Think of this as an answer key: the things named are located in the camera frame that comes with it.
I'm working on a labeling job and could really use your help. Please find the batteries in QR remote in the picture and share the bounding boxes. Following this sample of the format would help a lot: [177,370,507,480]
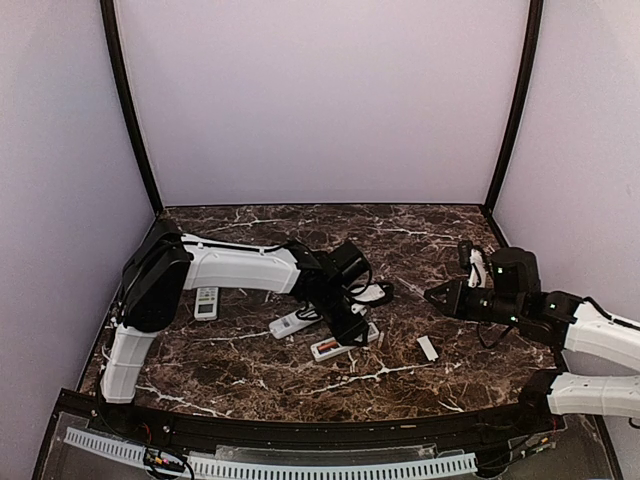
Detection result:
[317,341,340,354]

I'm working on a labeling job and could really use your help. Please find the black frame post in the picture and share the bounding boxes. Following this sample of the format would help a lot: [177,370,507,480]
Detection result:
[99,0,164,216]
[483,0,544,218]

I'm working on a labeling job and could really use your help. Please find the white remote with battery compartment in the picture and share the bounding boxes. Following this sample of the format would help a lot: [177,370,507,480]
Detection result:
[269,305,322,339]

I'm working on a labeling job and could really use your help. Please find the white slotted cable duct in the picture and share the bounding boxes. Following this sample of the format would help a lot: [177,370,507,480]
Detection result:
[64,427,478,479]

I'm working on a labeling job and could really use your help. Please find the white remote with QR label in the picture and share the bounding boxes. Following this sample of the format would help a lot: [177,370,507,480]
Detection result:
[309,322,381,363]

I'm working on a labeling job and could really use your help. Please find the black left rear frame post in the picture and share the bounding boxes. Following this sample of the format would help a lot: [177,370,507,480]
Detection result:
[99,0,164,216]

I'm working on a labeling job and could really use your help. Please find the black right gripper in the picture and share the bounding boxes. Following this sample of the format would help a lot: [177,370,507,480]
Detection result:
[425,278,525,327]

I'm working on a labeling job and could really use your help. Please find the black curved front rail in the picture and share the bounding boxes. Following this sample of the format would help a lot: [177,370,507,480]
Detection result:
[55,389,569,451]

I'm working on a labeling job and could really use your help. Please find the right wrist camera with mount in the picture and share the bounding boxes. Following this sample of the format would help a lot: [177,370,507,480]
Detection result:
[457,239,542,301]

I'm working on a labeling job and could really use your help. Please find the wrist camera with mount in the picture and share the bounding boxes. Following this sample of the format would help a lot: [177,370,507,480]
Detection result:
[328,241,395,314]
[457,239,542,301]

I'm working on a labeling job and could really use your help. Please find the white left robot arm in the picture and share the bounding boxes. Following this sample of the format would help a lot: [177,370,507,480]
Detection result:
[99,220,371,436]

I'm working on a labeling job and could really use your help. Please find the white remote with green buttons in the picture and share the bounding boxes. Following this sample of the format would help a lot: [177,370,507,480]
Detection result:
[194,287,219,321]

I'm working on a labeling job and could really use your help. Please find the black right rear frame post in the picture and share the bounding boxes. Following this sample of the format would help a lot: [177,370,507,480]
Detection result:
[483,0,544,218]

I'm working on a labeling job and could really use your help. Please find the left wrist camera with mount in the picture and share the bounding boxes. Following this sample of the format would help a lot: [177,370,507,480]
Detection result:
[328,241,395,314]

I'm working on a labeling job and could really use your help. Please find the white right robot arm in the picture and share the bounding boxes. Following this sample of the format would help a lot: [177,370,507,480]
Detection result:
[424,280,639,434]

